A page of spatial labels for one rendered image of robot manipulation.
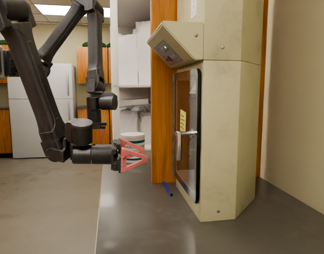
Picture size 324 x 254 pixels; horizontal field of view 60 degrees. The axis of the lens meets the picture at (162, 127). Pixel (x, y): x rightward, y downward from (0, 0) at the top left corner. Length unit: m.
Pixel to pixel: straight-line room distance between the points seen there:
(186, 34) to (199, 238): 0.54
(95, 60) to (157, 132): 0.40
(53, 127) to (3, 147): 5.41
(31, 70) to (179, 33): 0.40
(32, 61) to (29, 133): 5.12
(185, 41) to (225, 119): 0.25
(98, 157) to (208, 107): 0.34
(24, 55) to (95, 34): 0.56
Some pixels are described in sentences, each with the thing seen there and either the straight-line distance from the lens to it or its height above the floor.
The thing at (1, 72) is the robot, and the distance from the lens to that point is 1.50.
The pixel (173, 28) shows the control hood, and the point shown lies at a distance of 0.79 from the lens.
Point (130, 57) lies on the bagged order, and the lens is 2.16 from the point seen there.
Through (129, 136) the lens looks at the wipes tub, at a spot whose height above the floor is 1.09.
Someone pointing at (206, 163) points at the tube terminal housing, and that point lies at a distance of 0.83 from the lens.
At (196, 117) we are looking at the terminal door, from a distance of 0.81.
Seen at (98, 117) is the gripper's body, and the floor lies 1.21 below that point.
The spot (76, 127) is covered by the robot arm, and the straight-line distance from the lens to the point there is 0.77.
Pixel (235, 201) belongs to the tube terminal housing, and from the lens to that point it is 0.90.
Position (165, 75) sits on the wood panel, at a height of 1.38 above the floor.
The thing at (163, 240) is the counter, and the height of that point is 0.94.
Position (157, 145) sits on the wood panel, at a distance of 1.16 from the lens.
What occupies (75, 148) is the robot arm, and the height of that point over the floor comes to 1.17.
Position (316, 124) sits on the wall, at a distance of 1.09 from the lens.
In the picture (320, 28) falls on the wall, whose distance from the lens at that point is 1.11.
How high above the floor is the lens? 1.33
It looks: 8 degrees down
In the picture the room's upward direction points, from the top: straight up
